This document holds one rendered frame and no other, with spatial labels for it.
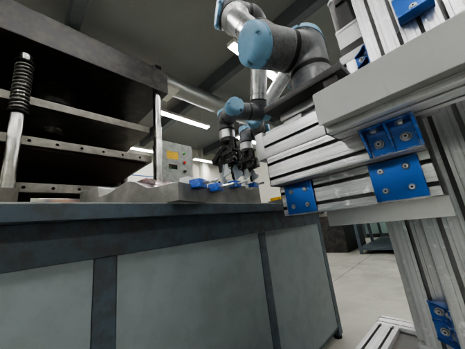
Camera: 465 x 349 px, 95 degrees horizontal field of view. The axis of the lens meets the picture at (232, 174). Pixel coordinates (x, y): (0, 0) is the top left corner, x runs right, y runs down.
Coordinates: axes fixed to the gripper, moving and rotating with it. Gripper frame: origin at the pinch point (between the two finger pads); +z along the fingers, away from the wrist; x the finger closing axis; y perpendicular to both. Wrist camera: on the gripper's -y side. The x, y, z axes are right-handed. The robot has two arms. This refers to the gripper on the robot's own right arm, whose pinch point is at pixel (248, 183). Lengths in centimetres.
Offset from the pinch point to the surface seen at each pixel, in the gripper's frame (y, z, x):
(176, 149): -73, -46, -3
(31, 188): -67, -6, -91
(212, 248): 16, 31, -45
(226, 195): 14.4, 11.0, -33.6
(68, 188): -67, -7, -76
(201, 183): 27, 10, -56
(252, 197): 14.4, 11.2, -16.5
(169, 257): 16, 31, -62
